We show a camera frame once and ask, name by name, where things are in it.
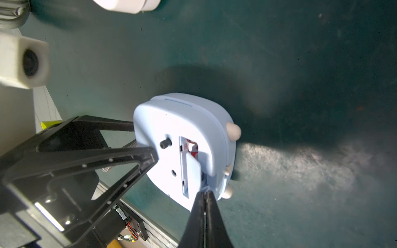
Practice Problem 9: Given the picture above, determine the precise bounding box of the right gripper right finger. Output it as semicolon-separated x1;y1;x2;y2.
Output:
205;191;234;248

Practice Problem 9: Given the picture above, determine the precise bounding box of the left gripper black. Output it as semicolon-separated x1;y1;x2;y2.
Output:
1;147;158;248

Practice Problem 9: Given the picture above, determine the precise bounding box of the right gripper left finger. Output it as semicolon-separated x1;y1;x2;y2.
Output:
178;192;205;248

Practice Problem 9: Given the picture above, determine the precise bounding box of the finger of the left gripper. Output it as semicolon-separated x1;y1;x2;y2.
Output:
1;115;134;161

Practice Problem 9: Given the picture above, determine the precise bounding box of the red battery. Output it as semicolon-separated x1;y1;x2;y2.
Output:
186;139;199;160

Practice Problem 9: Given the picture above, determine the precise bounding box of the blue alarm clock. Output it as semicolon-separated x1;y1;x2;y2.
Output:
133;93;242;210

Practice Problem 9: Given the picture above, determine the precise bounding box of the white alarm clock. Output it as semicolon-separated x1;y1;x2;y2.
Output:
94;0;161;14

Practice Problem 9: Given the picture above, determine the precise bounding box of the green yellow bowl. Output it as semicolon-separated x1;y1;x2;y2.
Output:
40;120;63;130

